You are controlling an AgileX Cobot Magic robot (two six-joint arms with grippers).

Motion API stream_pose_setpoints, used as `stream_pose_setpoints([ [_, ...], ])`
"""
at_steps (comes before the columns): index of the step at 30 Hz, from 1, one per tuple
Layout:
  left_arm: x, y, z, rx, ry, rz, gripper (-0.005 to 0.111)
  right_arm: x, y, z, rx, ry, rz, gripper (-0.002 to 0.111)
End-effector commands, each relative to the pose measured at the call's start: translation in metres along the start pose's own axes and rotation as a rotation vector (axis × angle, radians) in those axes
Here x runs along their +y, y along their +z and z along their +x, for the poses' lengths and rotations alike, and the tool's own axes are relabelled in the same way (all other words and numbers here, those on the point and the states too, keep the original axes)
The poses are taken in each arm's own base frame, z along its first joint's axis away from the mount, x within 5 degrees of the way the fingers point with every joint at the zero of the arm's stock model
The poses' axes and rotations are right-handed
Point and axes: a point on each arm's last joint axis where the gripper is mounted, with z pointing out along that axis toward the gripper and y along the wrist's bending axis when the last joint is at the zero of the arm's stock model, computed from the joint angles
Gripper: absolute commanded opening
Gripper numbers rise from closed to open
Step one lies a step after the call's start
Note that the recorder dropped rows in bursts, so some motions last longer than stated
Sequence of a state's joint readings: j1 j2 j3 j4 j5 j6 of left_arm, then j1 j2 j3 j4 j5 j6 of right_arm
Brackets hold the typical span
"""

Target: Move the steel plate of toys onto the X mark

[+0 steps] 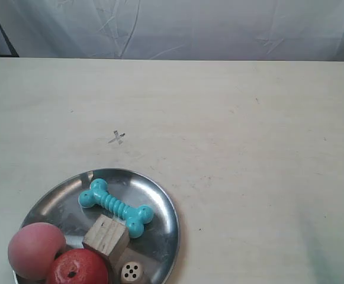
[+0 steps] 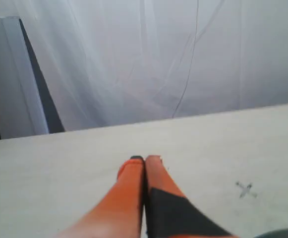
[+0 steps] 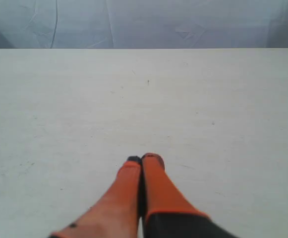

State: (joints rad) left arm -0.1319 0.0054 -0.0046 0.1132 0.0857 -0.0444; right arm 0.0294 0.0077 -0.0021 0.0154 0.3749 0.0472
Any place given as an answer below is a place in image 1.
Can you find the teal rubber bone toy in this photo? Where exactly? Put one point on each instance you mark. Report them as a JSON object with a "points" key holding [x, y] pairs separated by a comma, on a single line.
{"points": [[135, 218]]}

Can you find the round silver metal plate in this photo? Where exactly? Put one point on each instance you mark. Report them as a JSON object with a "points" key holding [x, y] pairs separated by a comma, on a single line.
{"points": [[157, 249]]}

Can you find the wooden cube block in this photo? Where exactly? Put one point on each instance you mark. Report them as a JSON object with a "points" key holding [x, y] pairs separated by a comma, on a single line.
{"points": [[108, 238]]}

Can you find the small wooden die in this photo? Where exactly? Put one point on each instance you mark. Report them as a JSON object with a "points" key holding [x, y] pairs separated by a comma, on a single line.
{"points": [[132, 272]]}

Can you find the red apple fruit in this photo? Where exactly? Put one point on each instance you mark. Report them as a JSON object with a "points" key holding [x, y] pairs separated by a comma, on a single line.
{"points": [[78, 265]]}

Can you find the pink peach fruit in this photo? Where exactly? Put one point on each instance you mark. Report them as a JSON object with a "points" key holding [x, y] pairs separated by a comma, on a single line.
{"points": [[32, 250]]}

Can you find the white backdrop curtain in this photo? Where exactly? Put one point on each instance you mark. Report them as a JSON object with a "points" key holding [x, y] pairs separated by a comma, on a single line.
{"points": [[174, 30]]}

